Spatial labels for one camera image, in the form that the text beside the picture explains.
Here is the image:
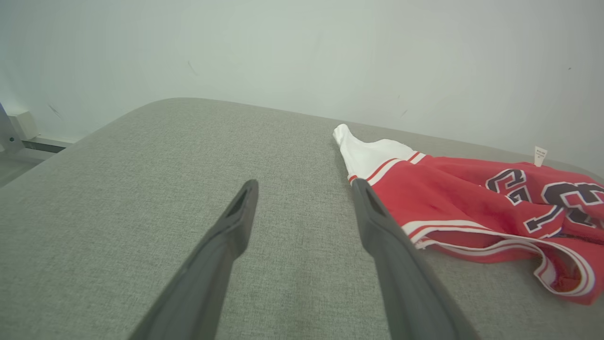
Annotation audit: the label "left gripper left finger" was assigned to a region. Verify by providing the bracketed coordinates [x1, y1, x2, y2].
[127, 179, 259, 340]

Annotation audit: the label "grey metal frame leg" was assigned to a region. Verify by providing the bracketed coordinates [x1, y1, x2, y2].
[0, 102, 24, 154]

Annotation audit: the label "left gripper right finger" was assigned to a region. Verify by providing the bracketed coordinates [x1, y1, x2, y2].
[352, 178, 479, 340]

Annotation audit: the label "red jersey white sleeves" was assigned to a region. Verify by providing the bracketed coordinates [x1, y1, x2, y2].
[333, 124, 604, 305]

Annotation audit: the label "white corner box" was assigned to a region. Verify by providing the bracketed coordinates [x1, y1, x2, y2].
[7, 111, 39, 141]

